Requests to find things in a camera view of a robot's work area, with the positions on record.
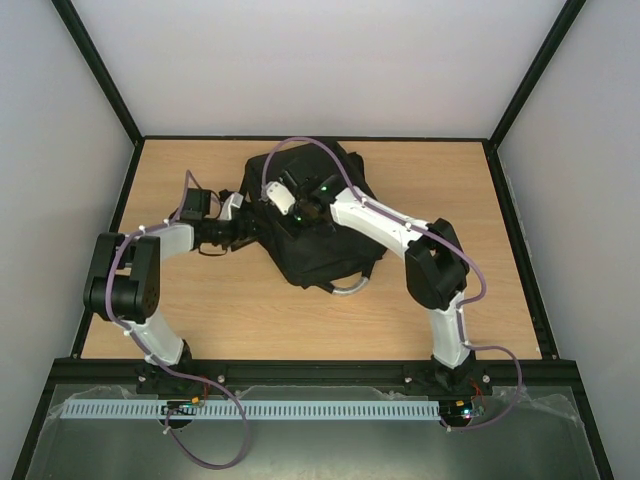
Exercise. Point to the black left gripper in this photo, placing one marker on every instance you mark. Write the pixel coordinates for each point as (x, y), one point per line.
(245, 226)

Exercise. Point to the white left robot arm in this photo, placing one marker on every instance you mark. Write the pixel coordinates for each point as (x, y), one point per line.
(123, 284)

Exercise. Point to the grey slotted cable duct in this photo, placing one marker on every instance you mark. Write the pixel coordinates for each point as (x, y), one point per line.
(103, 409)

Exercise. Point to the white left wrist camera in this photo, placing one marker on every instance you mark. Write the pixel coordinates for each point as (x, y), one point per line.
(231, 206)

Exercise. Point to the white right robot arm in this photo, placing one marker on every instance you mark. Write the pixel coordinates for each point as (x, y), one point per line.
(435, 274)

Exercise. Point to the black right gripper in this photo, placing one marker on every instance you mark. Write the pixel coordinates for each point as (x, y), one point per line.
(304, 211)

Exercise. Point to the black backpack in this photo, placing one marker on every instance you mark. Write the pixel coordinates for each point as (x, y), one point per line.
(272, 207)

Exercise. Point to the black aluminium frame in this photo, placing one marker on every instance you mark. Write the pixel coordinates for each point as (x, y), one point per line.
(550, 370)

